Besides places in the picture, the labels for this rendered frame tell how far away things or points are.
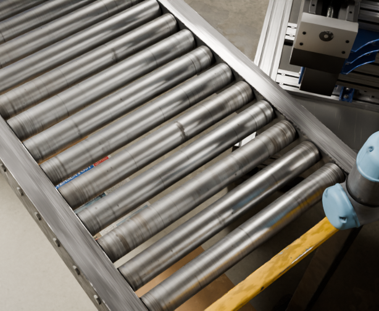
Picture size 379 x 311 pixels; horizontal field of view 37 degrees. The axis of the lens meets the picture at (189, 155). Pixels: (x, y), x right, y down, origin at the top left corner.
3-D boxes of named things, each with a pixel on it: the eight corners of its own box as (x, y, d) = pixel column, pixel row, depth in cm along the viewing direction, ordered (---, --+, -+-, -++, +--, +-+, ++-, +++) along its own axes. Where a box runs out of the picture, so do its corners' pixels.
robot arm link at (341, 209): (349, 216, 87) (335, 241, 94) (411, 199, 89) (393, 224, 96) (326, 175, 91) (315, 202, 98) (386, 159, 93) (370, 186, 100)
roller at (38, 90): (182, 34, 133) (183, 18, 129) (0, 129, 115) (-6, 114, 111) (169, 23, 135) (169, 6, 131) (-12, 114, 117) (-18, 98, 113)
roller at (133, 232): (293, 140, 117) (305, 134, 113) (102, 269, 100) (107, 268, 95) (280, 121, 118) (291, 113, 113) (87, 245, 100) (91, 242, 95)
